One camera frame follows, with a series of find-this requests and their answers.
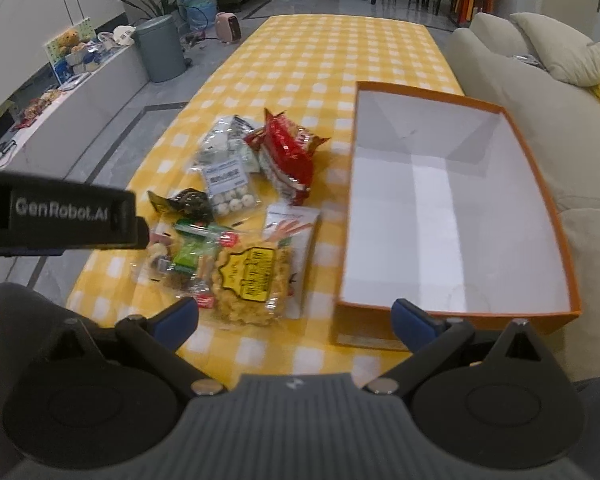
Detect plush toy bear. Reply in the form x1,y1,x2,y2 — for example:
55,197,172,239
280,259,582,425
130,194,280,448
57,29,81,56

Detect white tv cabinet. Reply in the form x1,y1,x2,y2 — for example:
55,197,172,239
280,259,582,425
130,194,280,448
0,46,148,178

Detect grey green trash bin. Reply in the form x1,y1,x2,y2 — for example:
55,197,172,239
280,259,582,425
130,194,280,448
132,15,186,82

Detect white green snack bag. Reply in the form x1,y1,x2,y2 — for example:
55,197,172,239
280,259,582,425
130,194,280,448
190,115,262,174

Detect beige sofa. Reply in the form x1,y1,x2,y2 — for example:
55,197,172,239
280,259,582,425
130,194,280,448
444,13,600,380

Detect yellow cracker bag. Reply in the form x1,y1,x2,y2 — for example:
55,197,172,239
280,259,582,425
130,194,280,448
211,240,292,326

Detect white shrimp snack bag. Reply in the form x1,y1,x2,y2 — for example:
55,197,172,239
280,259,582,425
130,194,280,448
264,203,320,320

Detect red snack bag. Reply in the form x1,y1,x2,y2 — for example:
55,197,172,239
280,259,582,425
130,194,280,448
246,108,329,206

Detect blue water jug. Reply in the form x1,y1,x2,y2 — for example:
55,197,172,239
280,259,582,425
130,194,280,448
181,0,218,32

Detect potted plant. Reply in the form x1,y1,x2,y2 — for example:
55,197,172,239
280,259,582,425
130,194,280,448
118,0,180,20

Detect beige cushion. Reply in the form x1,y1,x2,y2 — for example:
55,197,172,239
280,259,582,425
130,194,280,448
509,12,600,88

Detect clear bag white balls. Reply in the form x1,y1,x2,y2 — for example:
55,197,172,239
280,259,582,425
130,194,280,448
198,156,260,221

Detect dark green snack packet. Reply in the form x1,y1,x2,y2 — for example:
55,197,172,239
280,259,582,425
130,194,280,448
147,188,213,223

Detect pink space heater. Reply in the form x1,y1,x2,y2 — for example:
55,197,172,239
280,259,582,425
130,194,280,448
214,12,242,44

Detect orange cardboard box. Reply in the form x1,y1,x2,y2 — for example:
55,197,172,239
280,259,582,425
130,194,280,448
330,81,582,350

